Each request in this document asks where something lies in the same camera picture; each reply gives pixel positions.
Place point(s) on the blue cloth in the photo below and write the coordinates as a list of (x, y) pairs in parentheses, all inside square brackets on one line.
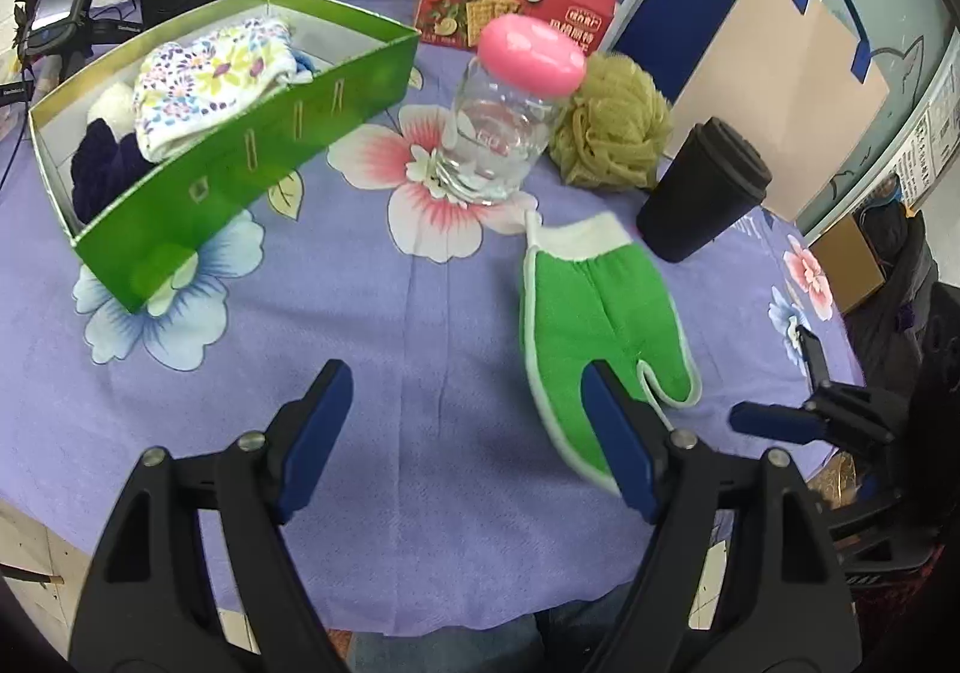
[(301, 66)]

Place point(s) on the navy knit item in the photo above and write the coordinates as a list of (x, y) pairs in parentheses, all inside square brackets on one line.
[(105, 171)]

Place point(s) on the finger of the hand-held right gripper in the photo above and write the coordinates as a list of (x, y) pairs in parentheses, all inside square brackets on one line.
[(816, 358), (772, 422)]

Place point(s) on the olive bath pouf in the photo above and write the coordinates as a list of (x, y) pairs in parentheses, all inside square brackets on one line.
[(611, 126)]

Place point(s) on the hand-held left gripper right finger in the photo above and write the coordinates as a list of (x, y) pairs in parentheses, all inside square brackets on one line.
[(619, 440)]

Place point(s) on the green cardboard box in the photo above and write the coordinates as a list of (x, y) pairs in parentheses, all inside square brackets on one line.
[(225, 178)]

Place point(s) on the brown cardboard box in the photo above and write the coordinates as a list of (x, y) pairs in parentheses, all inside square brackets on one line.
[(847, 260)]

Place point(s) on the white fluffy item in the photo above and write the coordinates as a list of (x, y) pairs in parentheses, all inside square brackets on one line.
[(112, 107)]

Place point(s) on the black cup with lid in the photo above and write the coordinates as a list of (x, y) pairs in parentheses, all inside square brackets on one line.
[(697, 201)]

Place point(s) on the black phone on mount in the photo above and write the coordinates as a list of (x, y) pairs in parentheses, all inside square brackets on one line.
[(56, 6)]

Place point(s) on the dark jacket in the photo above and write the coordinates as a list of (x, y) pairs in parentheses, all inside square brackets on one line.
[(900, 283)]

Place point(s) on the floral print cloth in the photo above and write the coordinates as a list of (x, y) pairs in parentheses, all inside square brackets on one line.
[(210, 81)]

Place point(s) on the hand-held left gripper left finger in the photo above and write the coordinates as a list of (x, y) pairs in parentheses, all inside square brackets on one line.
[(319, 433)]

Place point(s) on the green bath mitt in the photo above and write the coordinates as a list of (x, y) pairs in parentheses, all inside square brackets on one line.
[(592, 313)]

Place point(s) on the purple floral tablecloth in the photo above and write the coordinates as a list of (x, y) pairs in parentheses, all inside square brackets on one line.
[(420, 358)]

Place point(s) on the glass jar with pink lid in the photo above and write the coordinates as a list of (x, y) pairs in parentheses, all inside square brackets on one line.
[(487, 141)]

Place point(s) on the window notice sheet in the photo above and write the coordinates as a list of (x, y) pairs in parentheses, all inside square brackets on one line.
[(934, 133)]

